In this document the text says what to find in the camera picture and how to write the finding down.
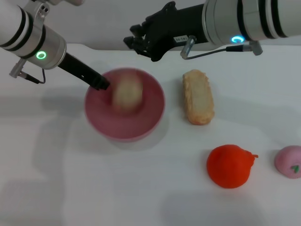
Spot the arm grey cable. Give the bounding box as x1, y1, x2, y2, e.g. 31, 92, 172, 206
8, 58, 47, 85
180, 35, 263, 60

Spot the left wrist camera black silver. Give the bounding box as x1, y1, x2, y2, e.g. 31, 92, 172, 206
65, 0, 86, 7

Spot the pink plastic bowl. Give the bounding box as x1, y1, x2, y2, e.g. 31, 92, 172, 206
84, 67, 166, 143

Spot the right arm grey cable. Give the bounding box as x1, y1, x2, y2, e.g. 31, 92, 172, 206
180, 35, 263, 60

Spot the left arm grey cable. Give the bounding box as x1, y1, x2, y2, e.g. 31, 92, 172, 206
8, 58, 47, 85

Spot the orange-red tomato toy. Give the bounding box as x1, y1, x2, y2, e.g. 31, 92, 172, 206
206, 144, 259, 189

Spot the pink peach bun toy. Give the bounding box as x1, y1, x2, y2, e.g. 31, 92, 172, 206
274, 145, 301, 179

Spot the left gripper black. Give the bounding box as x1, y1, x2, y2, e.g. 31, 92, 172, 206
57, 53, 111, 91

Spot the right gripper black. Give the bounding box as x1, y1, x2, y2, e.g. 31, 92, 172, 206
123, 1, 208, 62

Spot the long toasted bread loaf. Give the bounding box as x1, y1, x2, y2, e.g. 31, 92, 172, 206
182, 69, 215, 126

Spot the round beige egg yolk pastry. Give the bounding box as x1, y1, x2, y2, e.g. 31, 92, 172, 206
111, 72, 144, 114

